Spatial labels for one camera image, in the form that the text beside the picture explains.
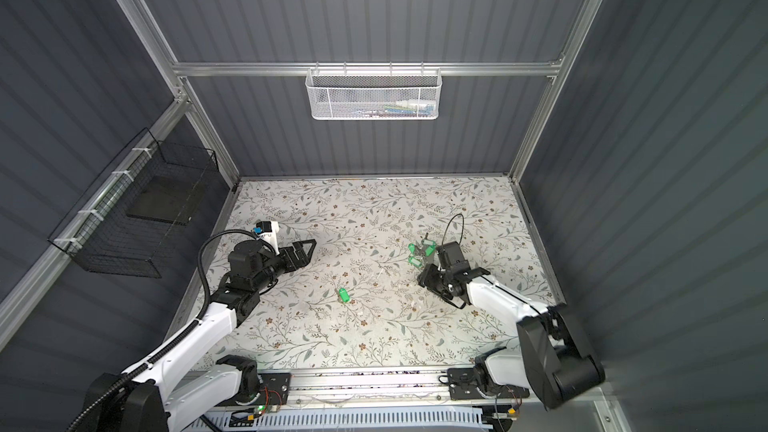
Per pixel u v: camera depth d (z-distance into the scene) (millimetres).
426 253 989
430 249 991
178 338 483
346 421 769
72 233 595
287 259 727
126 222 719
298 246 740
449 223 1073
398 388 754
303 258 738
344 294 895
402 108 928
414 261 965
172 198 767
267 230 746
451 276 680
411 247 1003
